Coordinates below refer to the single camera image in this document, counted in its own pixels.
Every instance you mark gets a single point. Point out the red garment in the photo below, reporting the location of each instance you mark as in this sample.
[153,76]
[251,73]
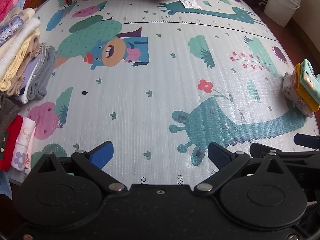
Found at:
[10,142]

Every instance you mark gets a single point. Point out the white bucket with teal rim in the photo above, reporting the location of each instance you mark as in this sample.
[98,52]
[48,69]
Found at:
[281,5]

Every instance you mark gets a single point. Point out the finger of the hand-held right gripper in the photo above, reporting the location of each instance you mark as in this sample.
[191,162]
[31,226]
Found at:
[306,138]
[260,148]

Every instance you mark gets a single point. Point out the stack of folded clothes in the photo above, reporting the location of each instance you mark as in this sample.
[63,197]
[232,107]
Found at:
[22,55]

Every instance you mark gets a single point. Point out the brown knitted cloth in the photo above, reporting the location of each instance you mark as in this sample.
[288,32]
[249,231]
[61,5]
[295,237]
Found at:
[7,112]

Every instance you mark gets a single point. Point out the crumpled white wrapper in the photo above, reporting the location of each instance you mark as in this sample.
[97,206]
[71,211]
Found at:
[188,2]

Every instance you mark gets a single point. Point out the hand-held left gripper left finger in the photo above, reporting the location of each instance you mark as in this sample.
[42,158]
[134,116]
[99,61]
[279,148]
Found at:
[102,153]

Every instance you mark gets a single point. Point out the cartoon animal play mat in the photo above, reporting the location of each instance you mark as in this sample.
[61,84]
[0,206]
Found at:
[162,80]

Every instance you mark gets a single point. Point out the teal folded printed garment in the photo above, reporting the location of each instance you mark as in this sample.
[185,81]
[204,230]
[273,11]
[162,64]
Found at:
[310,76]

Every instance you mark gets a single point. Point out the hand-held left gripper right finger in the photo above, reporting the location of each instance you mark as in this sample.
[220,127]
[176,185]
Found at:
[218,155]

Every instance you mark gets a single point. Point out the small clear plastic piece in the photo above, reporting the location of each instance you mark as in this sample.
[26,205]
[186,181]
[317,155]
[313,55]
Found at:
[168,16]

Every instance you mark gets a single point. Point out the white flower print cloth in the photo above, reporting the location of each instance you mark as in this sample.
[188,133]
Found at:
[23,145]

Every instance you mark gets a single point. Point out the yellow folded garment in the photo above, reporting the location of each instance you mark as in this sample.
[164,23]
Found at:
[306,93]

